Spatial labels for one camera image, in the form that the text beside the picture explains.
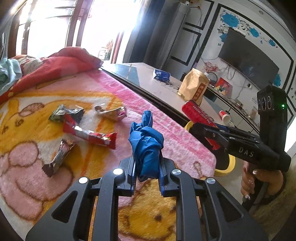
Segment red snack tube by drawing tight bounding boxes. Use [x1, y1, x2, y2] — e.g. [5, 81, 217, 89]
[181, 99, 221, 151]

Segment red candy bar wrapper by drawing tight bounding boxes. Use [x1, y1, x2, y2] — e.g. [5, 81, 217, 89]
[63, 114, 117, 150]

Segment blue plastic bag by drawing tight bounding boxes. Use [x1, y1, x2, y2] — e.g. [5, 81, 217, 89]
[128, 110, 164, 182]

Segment brown snack wrapper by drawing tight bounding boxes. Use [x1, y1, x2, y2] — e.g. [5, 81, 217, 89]
[42, 138, 75, 177]

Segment pink yellow snack wrapper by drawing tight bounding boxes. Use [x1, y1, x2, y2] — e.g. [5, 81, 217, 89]
[94, 105, 127, 121]

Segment dark green snack wrapper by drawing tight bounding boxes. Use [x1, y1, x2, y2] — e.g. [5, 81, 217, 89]
[49, 104, 84, 123]

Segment yellow rimmed trash bin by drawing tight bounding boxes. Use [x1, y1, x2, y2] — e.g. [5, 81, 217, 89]
[192, 133, 236, 177]

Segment right hand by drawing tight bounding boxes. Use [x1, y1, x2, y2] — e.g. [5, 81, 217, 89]
[240, 161, 284, 199]

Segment red paper cup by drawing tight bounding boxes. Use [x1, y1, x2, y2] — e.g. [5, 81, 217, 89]
[219, 110, 231, 125]

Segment white tv cabinet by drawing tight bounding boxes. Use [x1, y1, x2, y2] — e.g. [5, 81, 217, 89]
[204, 86, 259, 135]

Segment red framed picture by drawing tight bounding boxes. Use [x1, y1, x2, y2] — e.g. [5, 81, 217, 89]
[214, 77, 233, 97]

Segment brown paper bag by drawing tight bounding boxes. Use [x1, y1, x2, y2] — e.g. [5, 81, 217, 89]
[177, 68, 210, 106]

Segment white vase red flowers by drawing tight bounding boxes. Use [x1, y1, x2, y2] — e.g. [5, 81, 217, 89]
[203, 61, 220, 81]

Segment white coffee table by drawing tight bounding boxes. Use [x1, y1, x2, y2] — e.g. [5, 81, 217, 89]
[101, 62, 234, 127]

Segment blue tissue pack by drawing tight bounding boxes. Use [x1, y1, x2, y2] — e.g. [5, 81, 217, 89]
[152, 69, 171, 82]

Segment pink cartoon bear blanket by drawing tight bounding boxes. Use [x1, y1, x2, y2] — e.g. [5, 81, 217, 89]
[1, 70, 216, 238]

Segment dark blue curtain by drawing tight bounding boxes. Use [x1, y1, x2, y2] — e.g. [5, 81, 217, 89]
[122, 1, 165, 63]

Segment grey standing air conditioner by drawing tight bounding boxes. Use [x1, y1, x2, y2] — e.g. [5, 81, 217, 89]
[144, 1, 189, 69]

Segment red blanket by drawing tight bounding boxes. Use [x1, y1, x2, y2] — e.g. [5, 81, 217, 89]
[1, 47, 103, 103]

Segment light blue cloth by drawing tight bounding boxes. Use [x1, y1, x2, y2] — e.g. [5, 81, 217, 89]
[0, 58, 22, 94]

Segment brown framed glass door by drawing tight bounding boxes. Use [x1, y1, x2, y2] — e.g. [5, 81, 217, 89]
[9, 1, 125, 61]

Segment black wall television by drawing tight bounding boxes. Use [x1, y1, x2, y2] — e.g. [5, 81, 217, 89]
[218, 28, 279, 89]

